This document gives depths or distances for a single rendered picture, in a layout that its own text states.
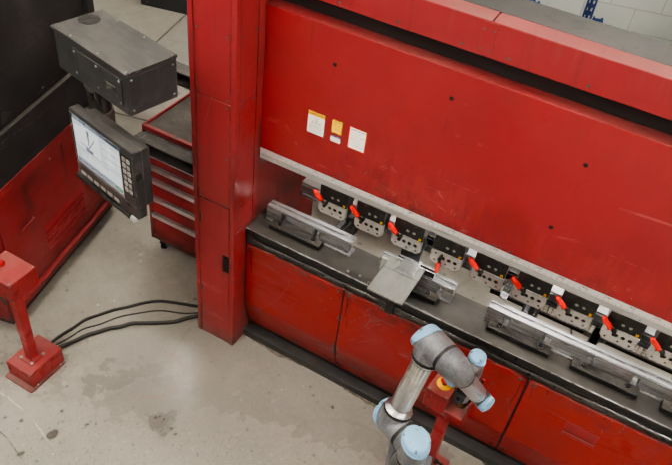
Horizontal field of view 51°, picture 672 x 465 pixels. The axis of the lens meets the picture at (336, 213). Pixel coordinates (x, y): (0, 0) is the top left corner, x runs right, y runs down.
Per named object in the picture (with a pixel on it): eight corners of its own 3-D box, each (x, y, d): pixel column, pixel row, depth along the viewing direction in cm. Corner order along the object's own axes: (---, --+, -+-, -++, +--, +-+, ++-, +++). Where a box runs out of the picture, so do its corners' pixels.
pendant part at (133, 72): (76, 186, 340) (48, 23, 285) (120, 165, 355) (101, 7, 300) (142, 239, 318) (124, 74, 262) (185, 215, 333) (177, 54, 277)
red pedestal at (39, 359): (4, 376, 383) (-32, 270, 329) (40, 346, 400) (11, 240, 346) (31, 394, 377) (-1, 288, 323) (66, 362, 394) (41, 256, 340)
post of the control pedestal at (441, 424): (419, 465, 356) (441, 404, 320) (424, 457, 359) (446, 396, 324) (428, 471, 354) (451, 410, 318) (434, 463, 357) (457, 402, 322)
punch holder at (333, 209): (317, 210, 346) (320, 184, 335) (326, 201, 352) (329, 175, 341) (344, 222, 341) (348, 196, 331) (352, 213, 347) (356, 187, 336)
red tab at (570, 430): (561, 433, 328) (566, 424, 324) (562, 429, 330) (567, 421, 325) (592, 448, 324) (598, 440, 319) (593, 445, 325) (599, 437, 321)
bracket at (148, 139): (109, 163, 350) (108, 152, 345) (142, 140, 366) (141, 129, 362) (174, 194, 337) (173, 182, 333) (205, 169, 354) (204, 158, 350)
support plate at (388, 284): (366, 289, 324) (366, 288, 323) (391, 256, 342) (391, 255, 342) (401, 306, 319) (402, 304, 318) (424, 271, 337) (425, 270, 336)
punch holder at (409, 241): (390, 243, 334) (395, 217, 323) (397, 233, 340) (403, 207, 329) (418, 255, 329) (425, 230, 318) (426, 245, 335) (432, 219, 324)
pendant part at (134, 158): (78, 172, 326) (67, 107, 303) (100, 162, 334) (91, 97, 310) (138, 221, 306) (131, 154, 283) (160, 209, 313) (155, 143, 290)
